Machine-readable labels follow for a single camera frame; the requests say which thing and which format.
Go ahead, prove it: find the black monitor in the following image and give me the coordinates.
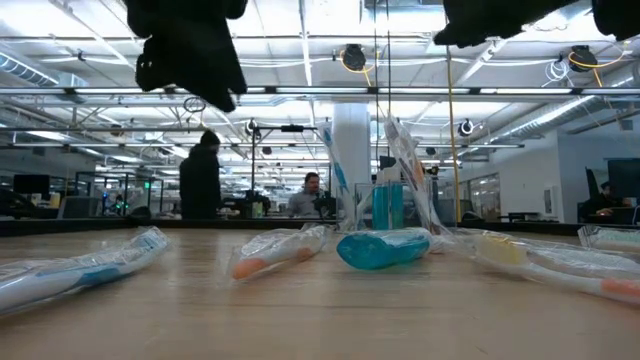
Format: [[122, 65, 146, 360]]
[[606, 158, 640, 199], [13, 173, 51, 197]]

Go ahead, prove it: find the white building column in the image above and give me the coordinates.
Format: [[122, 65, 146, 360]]
[[330, 102, 372, 201]]

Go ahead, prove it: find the green toothbrush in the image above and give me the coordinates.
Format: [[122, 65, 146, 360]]
[[577, 224, 640, 254]]

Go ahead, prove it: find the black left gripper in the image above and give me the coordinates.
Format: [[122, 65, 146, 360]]
[[123, 0, 249, 114]]

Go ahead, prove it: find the thin black hanging cable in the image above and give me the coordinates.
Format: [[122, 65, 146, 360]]
[[373, 0, 380, 166]]

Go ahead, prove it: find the silver ventilation duct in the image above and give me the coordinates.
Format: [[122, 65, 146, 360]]
[[0, 49, 66, 89]]

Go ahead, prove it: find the teal mouthwash bottle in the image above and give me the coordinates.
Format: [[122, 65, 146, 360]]
[[371, 167, 405, 231], [335, 227, 434, 272]]

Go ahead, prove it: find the blue toothbrush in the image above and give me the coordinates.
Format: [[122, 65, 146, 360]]
[[0, 225, 171, 317], [319, 122, 356, 231]]

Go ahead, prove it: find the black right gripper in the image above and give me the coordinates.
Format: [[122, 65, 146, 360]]
[[433, 0, 581, 49]]

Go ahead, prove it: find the black metal table frame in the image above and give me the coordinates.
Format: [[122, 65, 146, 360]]
[[0, 217, 640, 237]]

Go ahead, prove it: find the person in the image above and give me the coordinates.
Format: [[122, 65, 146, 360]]
[[178, 129, 224, 221], [287, 171, 337, 220], [579, 180, 631, 225]]

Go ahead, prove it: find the long ceiling light rail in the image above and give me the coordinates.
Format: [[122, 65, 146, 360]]
[[0, 85, 640, 97]]

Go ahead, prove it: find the orange toothbrush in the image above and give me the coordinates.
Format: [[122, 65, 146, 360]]
[[469, 232, 640, 307], [383, 115, 441, 234], [227, 223, 331, 281]]

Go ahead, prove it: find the black camera stand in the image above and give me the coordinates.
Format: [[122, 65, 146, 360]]
[[249, 123, 321, 221]]

